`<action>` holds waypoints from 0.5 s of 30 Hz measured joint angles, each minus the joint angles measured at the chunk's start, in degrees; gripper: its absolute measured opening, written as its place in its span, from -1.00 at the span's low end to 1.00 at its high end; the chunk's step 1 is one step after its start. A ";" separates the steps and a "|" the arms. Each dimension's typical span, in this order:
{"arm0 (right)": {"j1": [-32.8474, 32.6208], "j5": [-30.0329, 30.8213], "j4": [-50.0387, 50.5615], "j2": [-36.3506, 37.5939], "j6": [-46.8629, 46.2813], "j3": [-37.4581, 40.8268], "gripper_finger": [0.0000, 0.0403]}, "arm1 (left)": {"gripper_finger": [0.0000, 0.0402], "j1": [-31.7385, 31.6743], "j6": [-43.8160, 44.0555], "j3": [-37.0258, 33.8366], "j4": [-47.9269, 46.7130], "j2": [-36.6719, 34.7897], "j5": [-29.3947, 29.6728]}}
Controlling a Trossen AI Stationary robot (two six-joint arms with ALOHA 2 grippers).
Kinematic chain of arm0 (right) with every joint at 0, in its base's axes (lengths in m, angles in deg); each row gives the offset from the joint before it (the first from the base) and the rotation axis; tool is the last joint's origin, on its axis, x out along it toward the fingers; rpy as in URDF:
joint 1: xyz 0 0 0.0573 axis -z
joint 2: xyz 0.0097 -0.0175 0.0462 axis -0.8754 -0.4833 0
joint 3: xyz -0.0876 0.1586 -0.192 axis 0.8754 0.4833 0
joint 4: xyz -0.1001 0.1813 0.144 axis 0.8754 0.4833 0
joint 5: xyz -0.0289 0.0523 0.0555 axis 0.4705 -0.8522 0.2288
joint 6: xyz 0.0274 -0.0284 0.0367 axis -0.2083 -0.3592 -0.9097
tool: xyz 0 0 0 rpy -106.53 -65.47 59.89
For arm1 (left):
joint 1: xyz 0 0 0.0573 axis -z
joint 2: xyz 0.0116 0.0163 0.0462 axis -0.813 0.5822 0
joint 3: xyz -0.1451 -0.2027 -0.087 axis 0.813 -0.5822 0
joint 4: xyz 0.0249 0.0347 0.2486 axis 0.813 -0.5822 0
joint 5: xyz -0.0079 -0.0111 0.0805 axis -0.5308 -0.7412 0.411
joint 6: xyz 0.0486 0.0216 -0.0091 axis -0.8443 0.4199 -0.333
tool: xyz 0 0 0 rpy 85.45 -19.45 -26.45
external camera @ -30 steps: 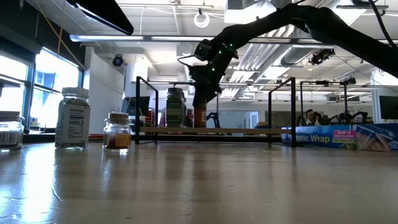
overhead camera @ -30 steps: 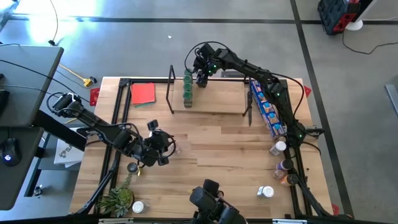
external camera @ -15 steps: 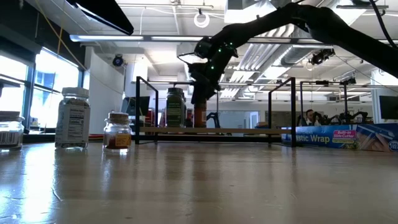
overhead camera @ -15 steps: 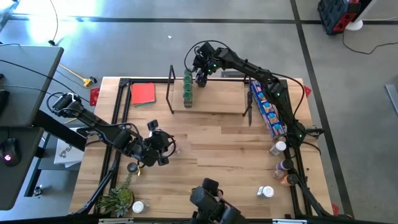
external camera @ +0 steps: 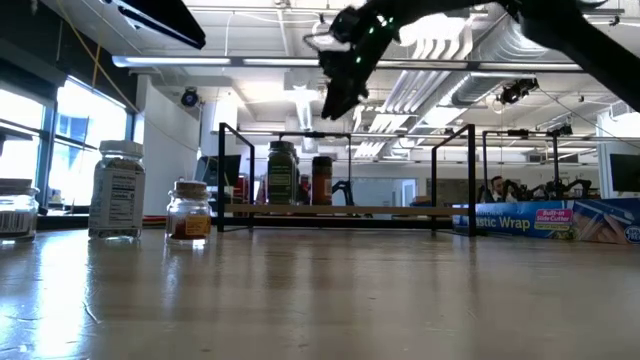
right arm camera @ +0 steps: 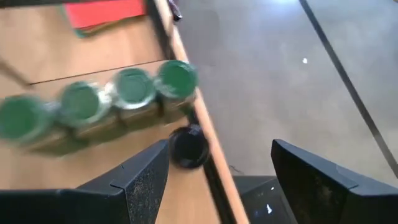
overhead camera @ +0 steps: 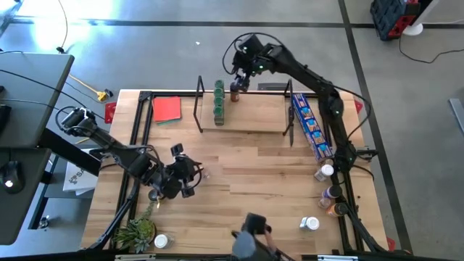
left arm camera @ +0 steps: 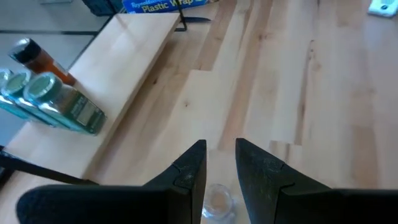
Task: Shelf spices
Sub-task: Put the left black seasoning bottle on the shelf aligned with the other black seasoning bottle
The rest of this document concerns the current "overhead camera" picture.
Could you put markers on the large gray desk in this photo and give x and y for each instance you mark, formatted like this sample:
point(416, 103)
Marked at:
point(32, 90)

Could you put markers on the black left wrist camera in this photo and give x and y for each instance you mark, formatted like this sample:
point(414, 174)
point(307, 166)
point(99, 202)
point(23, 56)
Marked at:
point(177, 149)

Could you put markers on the white-lid spice jar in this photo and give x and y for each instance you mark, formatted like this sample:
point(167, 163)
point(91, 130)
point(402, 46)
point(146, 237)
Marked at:
point(327, 170)
point(161, 241)
point(311, 223)

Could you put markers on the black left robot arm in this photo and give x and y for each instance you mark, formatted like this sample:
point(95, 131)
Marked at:
point(119, 154)

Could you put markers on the red corner pad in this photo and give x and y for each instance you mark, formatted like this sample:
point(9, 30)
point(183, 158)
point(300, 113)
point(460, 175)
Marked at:
point(390, 243)
point(110, 112)
point(358, 106)

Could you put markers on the person's hand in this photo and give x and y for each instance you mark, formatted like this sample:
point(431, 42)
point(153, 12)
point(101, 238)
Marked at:
point(270, 241)

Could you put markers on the small yellow tag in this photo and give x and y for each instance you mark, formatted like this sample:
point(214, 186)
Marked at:
point(158, 204)

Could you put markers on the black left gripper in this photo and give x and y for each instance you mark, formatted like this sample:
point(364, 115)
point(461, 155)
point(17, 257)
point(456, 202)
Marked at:
point(185, 170)

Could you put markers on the white stand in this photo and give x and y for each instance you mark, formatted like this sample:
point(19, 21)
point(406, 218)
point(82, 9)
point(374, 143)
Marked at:
point(413, 29)

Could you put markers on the black keyboard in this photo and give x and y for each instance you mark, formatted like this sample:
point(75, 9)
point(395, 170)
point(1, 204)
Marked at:
point(3, 119)

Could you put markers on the black-lid jar orange spice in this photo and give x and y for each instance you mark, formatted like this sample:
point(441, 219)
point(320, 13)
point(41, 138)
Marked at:
point(340, 209)

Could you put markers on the black red tool case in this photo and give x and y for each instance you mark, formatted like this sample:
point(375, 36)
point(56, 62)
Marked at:
point(389, 16)

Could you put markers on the gray metal bar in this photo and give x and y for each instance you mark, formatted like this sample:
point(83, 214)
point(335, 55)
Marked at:
point(458, 112)

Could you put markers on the small metal caster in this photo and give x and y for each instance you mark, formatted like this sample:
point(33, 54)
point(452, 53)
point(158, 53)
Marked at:
point(43, 222)

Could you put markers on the white printed box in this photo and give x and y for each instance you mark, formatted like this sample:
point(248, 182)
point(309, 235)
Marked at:
point(78, 179)

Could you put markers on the black handheld device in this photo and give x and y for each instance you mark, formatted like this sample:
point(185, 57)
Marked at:
point(254, 223)

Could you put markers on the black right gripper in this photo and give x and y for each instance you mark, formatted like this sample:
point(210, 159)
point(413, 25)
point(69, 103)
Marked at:
point(248, 58)

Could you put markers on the black floor beam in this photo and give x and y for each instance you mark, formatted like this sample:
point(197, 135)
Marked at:
point(69, 152)

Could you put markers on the blue plastic wrap box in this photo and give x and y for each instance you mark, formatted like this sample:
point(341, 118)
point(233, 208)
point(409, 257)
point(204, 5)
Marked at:
point(311, 127)

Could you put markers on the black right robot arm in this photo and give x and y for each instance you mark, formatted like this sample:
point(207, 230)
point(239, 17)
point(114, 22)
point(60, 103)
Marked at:
point(308, 78)

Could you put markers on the black-lid jar brown spice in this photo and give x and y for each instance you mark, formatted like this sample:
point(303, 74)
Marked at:
point(235, 96)

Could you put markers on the potted succulent plant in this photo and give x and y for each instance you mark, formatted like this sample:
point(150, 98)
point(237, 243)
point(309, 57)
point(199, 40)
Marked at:
point(139, 232)

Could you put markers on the black-lid jar yellow label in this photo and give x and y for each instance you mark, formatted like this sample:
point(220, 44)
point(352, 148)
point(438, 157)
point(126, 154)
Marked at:
point(153, 195)

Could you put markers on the black computer mouse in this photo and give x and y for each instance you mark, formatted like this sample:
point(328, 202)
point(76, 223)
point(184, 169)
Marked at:
point(11, 174)

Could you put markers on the gray metal plate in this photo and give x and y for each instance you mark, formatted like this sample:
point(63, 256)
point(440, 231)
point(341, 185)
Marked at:
point(272, 87)

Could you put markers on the person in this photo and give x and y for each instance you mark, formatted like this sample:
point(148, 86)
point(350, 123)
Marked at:
point(243, 246)

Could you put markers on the green paper sheet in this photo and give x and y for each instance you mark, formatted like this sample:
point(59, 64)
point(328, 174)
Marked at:
point(174, 123)

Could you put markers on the red notebook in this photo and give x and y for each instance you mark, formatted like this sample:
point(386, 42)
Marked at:
point(166, 108)

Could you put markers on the silver metal bracket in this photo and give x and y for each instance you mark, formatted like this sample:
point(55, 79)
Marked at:
point(337, 258)
point(136, 258)

